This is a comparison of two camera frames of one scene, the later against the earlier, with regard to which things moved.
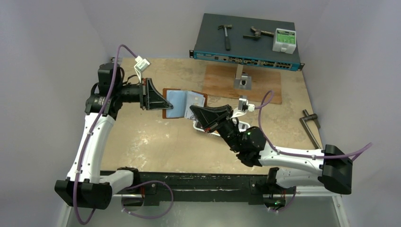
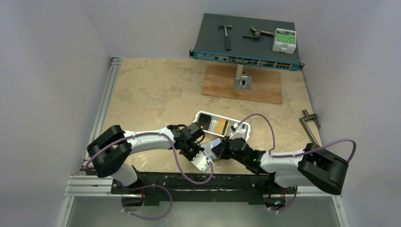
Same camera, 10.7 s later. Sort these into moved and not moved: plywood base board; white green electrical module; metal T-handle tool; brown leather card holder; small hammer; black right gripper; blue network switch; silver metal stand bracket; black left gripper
Moved: brown leather card holder; black left gripper; black right gripper
Not moved: plywood base board; silver metal stand bracket; blue network switch; small hammer; white green electrical module; metal T-handle tool
